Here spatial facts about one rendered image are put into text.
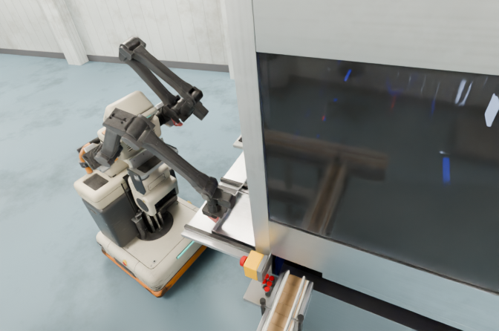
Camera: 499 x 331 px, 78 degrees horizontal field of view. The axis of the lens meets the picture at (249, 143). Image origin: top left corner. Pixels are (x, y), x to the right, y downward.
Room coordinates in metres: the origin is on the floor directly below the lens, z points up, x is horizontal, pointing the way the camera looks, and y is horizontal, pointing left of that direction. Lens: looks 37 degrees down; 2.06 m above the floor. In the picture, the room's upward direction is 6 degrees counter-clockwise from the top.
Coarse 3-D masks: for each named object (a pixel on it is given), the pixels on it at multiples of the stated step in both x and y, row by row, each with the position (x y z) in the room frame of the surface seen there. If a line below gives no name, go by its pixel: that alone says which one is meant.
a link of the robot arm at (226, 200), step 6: (216, 180) 0.95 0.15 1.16; (216, 192) 0.92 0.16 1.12; (222, 192) 0.92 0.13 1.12; (204, 198) 0.90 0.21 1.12; (210, 198) 0.90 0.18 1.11; (216, 198) 0.89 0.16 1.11; (222, 198) 0.89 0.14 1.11; (228, 198) 0.89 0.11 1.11; (234, 198) 0.91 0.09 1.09; (222, 204) 0.89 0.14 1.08; (228, 204) 0.88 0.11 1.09; (234, 204) 0.91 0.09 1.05
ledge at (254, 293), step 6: (252, 282) 0.65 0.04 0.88; (258, 282) 0.64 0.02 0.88; (276, 282) 0.63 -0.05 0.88; (252, 288) 0.62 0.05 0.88; (258, 288) 0.62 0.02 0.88; (246, 294) 0.60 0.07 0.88; (252, 294) 0.60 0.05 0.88; (258, 294) 0.60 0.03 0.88; (270, 294) 0.59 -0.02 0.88; (246, 300) 0.58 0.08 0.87; (252, 300) 0.58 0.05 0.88; (258, 300) 0.57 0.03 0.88; (258, 306) 0.56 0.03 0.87; (276, 312) 0.52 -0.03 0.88
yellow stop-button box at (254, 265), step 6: (252, 252) 0.68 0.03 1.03; (252, 258) 0.65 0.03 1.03; (258, 258) 0.65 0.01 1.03; (264, 258) 0.65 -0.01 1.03; (246, 264) 0.63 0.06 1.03; (252, 264) 0.63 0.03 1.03; (258, 264) 0.63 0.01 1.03; (264, 264) 0.63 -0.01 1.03; (246, 270) 0.62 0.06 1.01; (252, 270) 0.61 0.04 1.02; (258, 270) 0.60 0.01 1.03; (252, 276) 0.61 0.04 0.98; (258, 276) 0.60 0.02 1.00
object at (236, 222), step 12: (240, 192) 1.11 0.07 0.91; (240, 204) 1.06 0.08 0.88; (228, 216) 0.99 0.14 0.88; (240, 216) 0.98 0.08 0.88; (216, 228) 0.92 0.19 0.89; (228, 228) 0.92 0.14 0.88; (240, 228) 0.91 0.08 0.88; (252, 228) 0.90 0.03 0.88; (240, 240) 0.82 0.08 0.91; (252, 240) 0.84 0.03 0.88
